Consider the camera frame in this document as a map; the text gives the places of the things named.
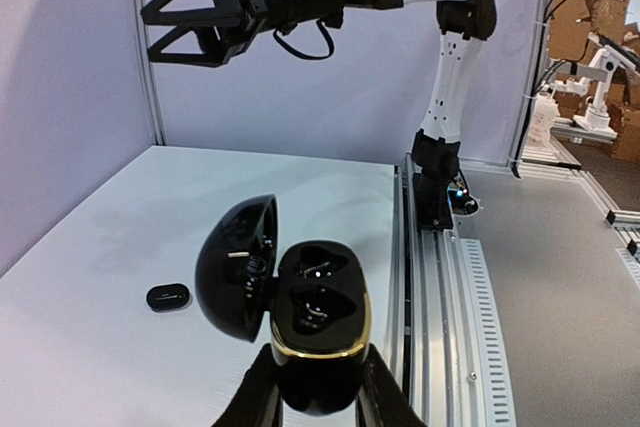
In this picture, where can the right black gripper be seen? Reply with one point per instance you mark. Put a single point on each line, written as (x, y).
(208, 33)

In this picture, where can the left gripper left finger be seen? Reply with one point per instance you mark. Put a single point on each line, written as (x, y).
(257, 401)

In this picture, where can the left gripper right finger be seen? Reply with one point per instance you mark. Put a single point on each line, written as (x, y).
(380, 401)

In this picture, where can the glossy black charging case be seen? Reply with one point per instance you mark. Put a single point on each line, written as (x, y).
(314, 297)

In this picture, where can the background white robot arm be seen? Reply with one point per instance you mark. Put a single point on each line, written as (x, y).
(593, 82)

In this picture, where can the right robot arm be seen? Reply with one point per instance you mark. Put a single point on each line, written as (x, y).
(464, 26)

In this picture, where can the black oval charging case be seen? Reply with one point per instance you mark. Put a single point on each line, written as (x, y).
(168, 297)

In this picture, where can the cardboard boxes background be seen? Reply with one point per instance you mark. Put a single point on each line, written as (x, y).
(571, 22)

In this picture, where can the aluminium front rail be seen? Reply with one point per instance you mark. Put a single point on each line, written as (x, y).
(445, 347)

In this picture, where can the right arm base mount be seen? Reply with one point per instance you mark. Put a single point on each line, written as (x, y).
(436, 208)

